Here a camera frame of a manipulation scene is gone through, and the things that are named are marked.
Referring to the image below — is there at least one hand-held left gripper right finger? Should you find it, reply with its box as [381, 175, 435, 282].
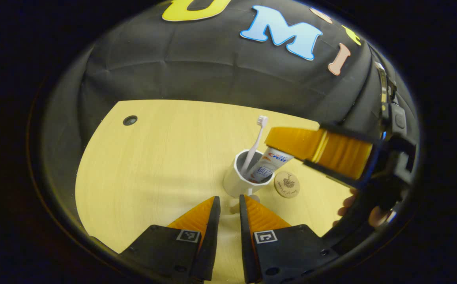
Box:
[239, 194, 339, 284]

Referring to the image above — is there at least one white toothbrush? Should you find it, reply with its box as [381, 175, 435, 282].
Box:
[240, 116, 269, 176]

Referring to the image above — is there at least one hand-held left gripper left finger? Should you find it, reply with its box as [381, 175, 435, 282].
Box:
[119, 196, 221, 282]

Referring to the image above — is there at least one white toothpaste tube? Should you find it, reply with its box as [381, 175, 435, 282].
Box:
[246, 146, 294, 184]

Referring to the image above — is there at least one round cork coaster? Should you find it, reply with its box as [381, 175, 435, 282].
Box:
[274, 171, 301, 199]

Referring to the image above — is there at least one light wooden desktop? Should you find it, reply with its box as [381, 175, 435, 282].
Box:
[75, 99, 355, 284]

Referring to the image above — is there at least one white cup with handle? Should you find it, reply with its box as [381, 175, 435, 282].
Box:
[223, 149, 275, 215]

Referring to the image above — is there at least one black backdrop cloth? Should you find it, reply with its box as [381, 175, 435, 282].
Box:
[41, 0, 414, 190]

